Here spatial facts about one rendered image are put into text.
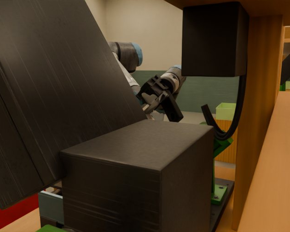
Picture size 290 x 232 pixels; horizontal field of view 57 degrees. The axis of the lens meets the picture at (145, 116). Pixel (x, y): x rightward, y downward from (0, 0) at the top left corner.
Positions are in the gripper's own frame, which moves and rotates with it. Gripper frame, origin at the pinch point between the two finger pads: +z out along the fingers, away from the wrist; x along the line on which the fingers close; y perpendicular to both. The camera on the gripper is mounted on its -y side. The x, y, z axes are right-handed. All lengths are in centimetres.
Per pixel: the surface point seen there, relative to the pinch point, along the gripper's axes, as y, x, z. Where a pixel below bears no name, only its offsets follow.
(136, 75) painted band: 123, -444, -698
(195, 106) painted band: -86, -356, -660
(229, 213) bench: -43.5, -11.8, -7.1
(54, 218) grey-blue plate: -0.7, -23.9, 28.4
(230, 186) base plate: -44, -16, -25
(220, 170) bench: -44, -27, -44
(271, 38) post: -10.3, 34.8, -14.8
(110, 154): -0.4, 17.2, 34.8
